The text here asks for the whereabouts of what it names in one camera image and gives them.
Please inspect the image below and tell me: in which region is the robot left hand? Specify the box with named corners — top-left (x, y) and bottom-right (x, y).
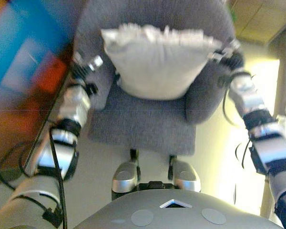
top-left (72, 52), bottom-right (104, 81)

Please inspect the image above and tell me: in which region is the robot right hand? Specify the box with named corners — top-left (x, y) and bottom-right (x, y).
top-left (207, 39), bottom-right (245, 71)

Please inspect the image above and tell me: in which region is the white tasselled cushion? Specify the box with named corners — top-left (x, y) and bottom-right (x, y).
top-left (101, 23), bottom-right (224, 100)

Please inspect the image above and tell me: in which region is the grey fabric sofa chair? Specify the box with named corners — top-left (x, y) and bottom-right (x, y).
top-left (73, 0), bottom-right (236, 156)

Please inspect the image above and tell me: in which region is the beige wooden cabinet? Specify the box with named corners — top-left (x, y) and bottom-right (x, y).
top-left (228, 0), bottom-right (286, 46)

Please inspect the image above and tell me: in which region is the colourful blue red panel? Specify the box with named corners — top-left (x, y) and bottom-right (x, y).
top-left (0, 0), bottom-right (88, 186)

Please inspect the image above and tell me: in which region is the robot left leg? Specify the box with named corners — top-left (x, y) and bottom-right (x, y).
top-left (111, 148), bottom-right (141, 201)

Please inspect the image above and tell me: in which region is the robot leg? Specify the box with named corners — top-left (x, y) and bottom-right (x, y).
top-left (167, 154), bottom-right (202, 193)
top-left (111, 148), bottom-right (141, 201)

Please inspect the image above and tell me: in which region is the robot right leg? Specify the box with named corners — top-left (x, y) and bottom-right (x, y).
top-left (167, 154), bottom-right (202, 193)

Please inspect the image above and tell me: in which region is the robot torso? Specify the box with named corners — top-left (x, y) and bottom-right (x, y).
top-left (71, 181), bottom-right (286, 229)

